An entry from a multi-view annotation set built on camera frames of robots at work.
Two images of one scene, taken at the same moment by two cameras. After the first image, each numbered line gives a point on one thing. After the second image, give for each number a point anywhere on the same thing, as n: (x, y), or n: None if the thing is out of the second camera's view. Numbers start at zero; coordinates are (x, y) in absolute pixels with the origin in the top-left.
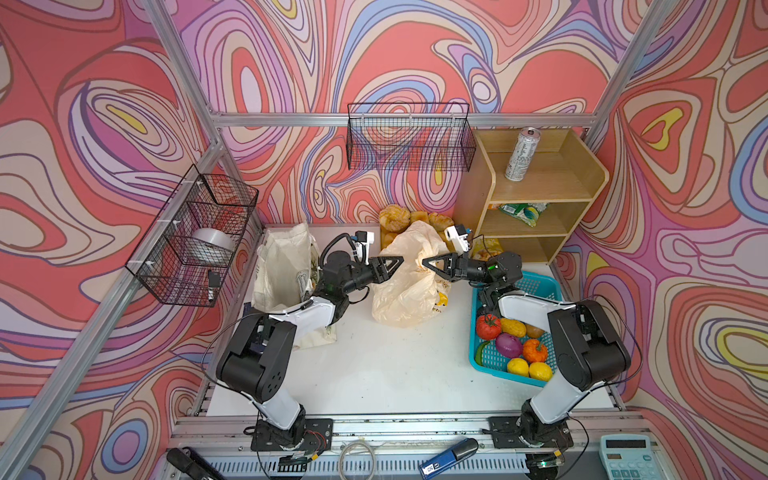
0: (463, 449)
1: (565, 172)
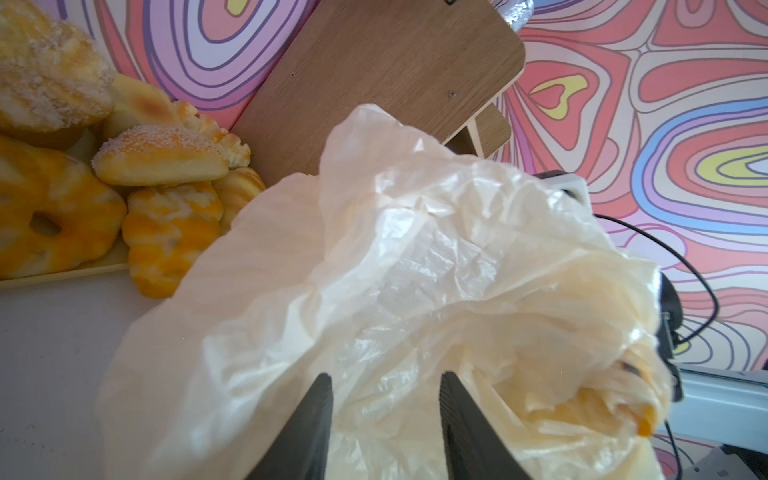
0: None
1: (444, 69)
